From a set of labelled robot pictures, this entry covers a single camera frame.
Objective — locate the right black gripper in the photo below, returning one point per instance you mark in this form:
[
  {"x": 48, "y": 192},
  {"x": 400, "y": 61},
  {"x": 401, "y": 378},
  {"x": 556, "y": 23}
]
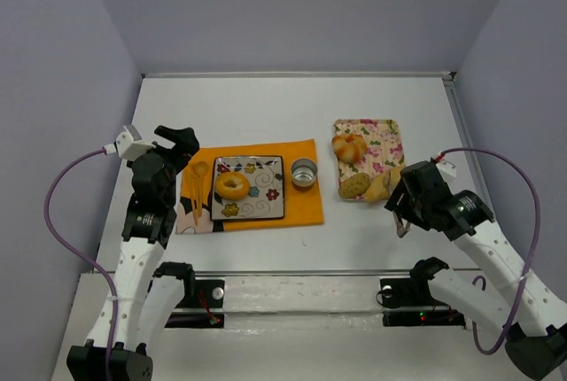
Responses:
[{"x": 408, "y": 198}]

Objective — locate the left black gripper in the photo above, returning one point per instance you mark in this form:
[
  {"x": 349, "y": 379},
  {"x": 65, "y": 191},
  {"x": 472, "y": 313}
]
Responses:
[{"x": 173, "y": 151}]

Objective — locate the metal tongs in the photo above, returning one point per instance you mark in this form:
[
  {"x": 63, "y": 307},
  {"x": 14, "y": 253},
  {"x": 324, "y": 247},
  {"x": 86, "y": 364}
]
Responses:
[{"x": 402, "y": 227}]

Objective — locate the golden bagel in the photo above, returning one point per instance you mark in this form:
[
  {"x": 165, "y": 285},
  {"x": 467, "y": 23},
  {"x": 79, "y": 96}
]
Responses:
[{"x": 232, "y": 186}]

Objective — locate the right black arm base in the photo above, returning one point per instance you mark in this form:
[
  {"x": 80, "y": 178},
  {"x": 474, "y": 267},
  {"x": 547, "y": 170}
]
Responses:
[{"x": 407, "y": 305}]

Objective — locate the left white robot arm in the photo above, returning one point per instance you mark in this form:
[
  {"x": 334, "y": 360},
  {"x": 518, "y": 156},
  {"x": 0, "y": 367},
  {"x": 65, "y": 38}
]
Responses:
[{"x": 144, "y": 289}]

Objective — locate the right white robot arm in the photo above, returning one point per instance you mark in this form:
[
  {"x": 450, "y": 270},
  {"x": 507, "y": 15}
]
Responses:
[{"x": 527, "y": 315}]

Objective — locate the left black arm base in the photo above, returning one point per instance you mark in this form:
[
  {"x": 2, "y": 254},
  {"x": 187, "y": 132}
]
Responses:
[{"x": 203, "y": 309}]

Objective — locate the triangular pastry bread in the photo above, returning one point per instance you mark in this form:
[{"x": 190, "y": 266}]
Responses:
[{"x": 383, "y": 185}]

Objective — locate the striped round bread roll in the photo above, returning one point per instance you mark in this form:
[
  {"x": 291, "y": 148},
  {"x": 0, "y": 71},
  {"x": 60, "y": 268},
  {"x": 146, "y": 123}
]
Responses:
[{"x": 349, "y": 148}]

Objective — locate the orange plastic spoon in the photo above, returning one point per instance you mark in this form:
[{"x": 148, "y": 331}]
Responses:
[{"x": 200, "y": 169}]

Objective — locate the green speckled cookie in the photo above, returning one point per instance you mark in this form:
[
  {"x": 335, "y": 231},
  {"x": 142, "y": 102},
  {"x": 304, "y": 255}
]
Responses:
[{"x": 354, "y": 186}]

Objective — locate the floral rectangular tray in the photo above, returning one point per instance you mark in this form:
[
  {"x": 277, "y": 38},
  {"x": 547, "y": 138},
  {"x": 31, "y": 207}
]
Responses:
[{"x": 385, "y": 149}]

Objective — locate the square floral plate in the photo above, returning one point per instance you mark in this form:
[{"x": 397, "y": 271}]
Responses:
[{"x": 265, "y": 198}]

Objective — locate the orange cartoon placemat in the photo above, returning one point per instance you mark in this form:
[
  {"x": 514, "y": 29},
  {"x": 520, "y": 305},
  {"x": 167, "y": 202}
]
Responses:
[{"x": 301, "y": 207}]

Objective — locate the small metal cup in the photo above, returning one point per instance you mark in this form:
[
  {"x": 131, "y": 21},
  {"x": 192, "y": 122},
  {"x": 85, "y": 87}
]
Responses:
[{"x": 304, "y": 173}]

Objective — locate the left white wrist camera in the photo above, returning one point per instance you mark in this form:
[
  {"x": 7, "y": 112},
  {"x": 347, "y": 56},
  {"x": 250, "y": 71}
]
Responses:
[{"x": 129, "y": 144}]

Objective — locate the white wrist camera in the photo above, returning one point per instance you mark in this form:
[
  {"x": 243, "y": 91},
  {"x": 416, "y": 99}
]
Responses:
[
  {"x": 448, "y": 170},
  {"x": 129, "y": 144}
]

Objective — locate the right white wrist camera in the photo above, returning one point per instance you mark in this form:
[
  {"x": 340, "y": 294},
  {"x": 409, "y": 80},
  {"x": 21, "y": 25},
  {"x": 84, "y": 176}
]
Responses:
[{"x": 448, "y": 170}]

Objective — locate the metal table rail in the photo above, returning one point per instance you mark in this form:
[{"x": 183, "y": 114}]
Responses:
[{"x": 313, "y": 272}]

